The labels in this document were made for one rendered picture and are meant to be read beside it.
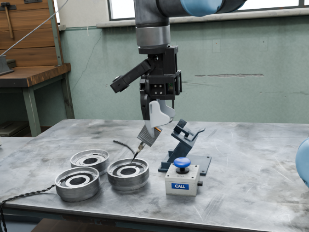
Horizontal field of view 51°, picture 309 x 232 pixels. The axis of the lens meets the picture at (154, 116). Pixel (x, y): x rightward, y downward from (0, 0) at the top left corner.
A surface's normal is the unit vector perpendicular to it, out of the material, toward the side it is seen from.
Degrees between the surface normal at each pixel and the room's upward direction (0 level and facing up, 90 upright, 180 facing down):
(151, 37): 90
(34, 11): 90
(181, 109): 90
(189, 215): 0
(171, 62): 90
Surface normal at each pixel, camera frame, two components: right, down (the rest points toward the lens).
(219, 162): -0.07, -0.95
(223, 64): -0.26, 0.32
